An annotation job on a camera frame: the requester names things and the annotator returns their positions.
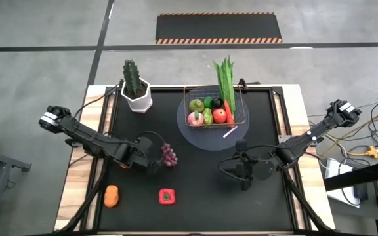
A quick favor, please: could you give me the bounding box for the red apple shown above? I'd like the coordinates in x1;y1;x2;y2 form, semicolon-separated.
212;108;228;124

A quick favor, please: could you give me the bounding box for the black side shelf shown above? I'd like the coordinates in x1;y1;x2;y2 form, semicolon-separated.
323;159;378;193

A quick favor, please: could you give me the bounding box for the black frame leg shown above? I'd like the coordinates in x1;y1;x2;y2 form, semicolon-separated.
282;170;334;233
57;163;111;233

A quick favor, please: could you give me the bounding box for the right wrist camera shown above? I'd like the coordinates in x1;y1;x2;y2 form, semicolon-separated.
234;140;248;154

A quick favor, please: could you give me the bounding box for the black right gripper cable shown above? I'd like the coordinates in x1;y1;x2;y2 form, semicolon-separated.
217;144;277;182

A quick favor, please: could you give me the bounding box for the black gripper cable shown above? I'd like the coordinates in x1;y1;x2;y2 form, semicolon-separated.
217;144;277;182
139;130;166;161

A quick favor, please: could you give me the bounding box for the green pear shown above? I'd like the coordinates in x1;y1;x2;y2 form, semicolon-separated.
188;98;205;114

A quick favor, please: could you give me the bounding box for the black table frame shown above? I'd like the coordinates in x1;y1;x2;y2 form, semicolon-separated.
90;85;308;232

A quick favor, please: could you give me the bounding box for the white basket tag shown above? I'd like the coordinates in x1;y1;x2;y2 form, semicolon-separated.
222;125;239;139

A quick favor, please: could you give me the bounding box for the black clamp mount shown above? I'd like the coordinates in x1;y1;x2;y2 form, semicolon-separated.
238;78;261;91

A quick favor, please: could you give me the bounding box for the red bell pepper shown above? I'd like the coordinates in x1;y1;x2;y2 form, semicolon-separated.
158;188;177;206

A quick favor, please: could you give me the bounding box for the yellow power splitter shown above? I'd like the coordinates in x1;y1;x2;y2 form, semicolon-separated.
348;146;378;160

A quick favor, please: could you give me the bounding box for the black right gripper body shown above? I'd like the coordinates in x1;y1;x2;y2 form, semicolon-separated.
234;153;255;181

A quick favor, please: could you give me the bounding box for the metal wire basket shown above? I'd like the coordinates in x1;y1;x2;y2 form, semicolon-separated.
182;84;247;130

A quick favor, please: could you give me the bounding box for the round dark blue placemat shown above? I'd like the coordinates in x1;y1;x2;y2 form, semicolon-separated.
177;84;251;151

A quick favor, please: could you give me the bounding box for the white box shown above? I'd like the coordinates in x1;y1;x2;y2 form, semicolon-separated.
325;158;362;209

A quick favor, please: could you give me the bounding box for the pink peach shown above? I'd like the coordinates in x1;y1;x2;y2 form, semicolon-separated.
187;111;205;126

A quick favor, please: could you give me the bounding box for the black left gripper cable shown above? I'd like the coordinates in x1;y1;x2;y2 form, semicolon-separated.
139;130;166;161

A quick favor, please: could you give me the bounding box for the green cactus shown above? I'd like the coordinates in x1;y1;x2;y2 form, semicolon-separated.
122;58;143;98

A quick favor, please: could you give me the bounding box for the black hazard-striped floor mat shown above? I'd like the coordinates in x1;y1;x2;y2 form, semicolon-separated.
155;12;284;45

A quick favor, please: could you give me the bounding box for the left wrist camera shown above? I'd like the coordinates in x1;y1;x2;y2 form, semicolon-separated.
136;136;154;151

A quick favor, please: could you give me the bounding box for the green leafy vegetable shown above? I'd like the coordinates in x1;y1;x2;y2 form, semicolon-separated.
212;55;236;114

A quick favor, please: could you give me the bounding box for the black floor cable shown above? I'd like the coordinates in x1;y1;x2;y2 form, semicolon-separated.
361;101;378;148

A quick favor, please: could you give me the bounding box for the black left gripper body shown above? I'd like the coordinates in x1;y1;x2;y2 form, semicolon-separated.
133;149;159;168

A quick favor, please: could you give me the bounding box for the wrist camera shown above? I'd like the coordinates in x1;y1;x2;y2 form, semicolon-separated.
136;136;154;151
234;140;248;154

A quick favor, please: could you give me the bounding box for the orange oblong vegetable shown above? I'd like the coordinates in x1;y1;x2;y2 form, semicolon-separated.
103;184;119;208

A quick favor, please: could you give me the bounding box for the purple grape bunch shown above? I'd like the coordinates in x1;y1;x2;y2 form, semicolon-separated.
161;142;179;168

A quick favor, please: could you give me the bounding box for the orange carrot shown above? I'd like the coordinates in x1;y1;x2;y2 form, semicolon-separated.
224;100;235;128

